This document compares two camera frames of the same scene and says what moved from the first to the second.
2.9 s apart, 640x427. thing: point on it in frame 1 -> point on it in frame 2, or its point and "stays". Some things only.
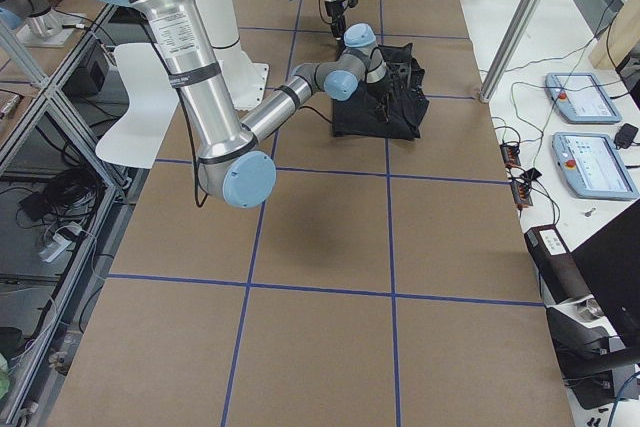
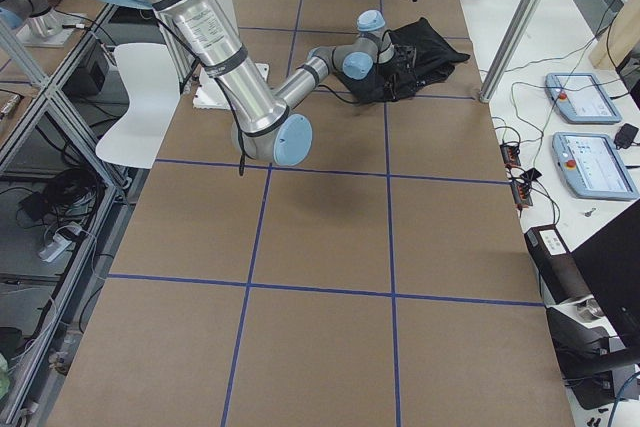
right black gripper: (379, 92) -> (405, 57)
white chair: (152, 102) stays
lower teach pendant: (591, 166) stays
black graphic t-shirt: (391, 108) -> (435, 60)
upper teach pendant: (581, 98) stays
